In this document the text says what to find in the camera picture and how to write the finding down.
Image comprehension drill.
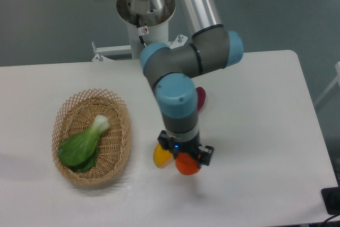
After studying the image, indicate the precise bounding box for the white frame at right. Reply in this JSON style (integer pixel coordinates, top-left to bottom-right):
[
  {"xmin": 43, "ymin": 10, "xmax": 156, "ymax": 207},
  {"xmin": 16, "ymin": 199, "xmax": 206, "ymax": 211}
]
[{"xmin": 314, "ymin": 62, "xmax": 339, "ymax": 112}]

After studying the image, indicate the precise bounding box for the purple sweet potato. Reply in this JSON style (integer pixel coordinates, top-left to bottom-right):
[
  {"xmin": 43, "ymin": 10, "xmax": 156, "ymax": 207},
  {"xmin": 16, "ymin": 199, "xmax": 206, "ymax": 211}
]
[{"xmin": 196, "ymin": 87, "xmax": 206, "ymax": 112}]

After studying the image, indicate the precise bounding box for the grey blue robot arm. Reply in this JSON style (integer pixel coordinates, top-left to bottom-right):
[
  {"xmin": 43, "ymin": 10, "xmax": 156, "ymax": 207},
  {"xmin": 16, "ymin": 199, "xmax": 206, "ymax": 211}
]
[{"xmin": 116, "ymin": 0, "xmax": 244, "ymax": 171}]

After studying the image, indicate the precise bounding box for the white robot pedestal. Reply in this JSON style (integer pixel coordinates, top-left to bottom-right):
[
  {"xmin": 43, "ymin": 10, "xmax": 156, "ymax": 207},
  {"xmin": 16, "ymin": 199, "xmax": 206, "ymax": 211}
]
[{"xmin": 92, "ymin": 0, "xmax": 188, "ymax": 62}]

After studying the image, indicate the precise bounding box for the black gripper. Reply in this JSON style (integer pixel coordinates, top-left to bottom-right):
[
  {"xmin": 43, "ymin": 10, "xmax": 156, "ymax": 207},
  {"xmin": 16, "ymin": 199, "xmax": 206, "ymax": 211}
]
[{"xmin": 158, "ymin": 130, "xmax": 214, "ymax": 168}]

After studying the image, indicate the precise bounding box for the yellow mango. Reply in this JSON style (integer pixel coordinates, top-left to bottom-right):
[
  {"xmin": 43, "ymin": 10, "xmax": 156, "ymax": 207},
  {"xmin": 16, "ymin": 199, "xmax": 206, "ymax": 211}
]
[{"xmin": 153, "ymin": 144, "xmax": 174, "ymax": 169}]

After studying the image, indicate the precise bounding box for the orange fruit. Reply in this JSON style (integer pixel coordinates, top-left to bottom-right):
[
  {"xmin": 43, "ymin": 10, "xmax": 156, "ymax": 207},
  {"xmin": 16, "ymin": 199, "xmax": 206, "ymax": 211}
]
[{"xmin": 175, "ymin": 153, "xmax": 201, "ymax": 175}]

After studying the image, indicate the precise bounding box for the black device at edge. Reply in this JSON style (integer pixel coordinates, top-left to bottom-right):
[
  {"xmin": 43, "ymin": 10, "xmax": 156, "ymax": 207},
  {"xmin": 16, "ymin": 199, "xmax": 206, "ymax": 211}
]
[{"xmin": 321, "ymin": 187, "xmax": 339, "ymax": 215}]

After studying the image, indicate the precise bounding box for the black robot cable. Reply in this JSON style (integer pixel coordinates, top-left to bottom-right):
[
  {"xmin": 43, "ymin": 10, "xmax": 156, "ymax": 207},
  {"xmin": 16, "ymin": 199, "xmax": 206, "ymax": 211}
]
[{"xmin": 135, "ymin": 13, "xmax": 148, "ymax": 49}]

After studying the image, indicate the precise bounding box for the green bok choy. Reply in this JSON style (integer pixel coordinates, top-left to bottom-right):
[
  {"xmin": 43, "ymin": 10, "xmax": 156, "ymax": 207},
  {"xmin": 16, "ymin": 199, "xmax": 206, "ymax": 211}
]
[{"xmin": 58, "ymin": 115, "xmax": 110, "ymax": 172}]

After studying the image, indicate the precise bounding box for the woven wicker basket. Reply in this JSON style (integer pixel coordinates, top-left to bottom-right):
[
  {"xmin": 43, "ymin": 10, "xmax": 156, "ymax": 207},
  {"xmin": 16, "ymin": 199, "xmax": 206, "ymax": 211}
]
[{"xmin": 52, "ymin": 89, "xmax": 132, "ymax": 186}]

